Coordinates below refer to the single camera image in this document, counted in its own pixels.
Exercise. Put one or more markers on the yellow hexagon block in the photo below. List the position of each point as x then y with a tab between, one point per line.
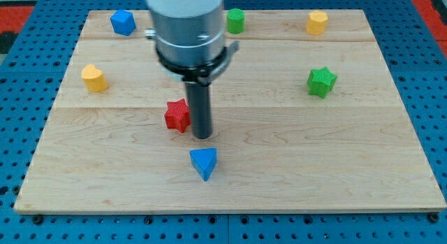
316	22

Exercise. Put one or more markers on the red star block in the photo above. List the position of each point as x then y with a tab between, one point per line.
177	115

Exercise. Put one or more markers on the blue cube block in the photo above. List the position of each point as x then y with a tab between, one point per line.
123	22

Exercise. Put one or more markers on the blue triangle block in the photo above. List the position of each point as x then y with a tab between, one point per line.
204	161

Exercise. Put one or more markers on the green star block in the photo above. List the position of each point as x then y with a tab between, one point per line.
321	81

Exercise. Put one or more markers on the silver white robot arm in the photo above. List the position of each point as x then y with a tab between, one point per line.
190	38

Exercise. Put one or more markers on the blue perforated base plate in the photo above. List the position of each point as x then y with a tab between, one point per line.
35	65

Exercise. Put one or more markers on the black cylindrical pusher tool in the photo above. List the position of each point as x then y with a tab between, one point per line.
198	99

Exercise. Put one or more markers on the green cylinder block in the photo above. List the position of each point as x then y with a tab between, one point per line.
235	21

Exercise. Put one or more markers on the wooden board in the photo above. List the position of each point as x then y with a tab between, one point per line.
279	149

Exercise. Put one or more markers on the yellow heart block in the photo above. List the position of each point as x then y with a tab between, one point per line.
93	79

